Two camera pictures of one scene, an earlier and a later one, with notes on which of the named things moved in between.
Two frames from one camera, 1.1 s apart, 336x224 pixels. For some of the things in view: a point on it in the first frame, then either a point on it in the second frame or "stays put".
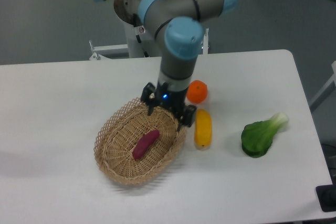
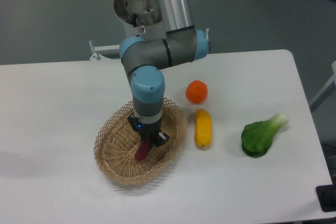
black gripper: [174, 99] → [149, 132]
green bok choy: [256, 137] stays put
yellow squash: [202, 130] stays put
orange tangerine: [197, 92] stays put
